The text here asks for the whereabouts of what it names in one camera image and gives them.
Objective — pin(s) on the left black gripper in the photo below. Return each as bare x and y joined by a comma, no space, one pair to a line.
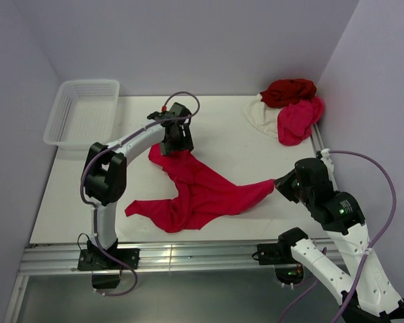
186,142

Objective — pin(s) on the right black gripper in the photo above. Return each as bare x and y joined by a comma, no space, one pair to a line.
282,184

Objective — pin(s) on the bright red t-shirt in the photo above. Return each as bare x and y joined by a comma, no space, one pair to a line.
203,194

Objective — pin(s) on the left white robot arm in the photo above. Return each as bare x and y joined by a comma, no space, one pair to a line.
104,178

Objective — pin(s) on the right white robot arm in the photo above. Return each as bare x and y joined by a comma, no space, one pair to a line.
363,290

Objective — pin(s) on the pink t-shirt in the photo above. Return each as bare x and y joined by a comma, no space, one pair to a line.
295,121

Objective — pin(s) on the white t-shirt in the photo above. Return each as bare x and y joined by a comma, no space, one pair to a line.
262,117

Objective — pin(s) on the dark red t-shirt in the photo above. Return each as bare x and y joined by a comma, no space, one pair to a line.
283,92

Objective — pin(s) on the white plastic mesh basket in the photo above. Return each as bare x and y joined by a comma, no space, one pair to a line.
84,112

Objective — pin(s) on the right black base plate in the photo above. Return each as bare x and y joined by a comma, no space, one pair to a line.
270,254

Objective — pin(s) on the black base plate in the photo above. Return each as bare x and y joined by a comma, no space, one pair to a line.
270,254
89,261

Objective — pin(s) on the aluminium mounting rail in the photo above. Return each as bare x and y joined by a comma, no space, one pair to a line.
62,259

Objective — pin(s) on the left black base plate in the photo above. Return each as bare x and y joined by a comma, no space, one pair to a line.
89,261

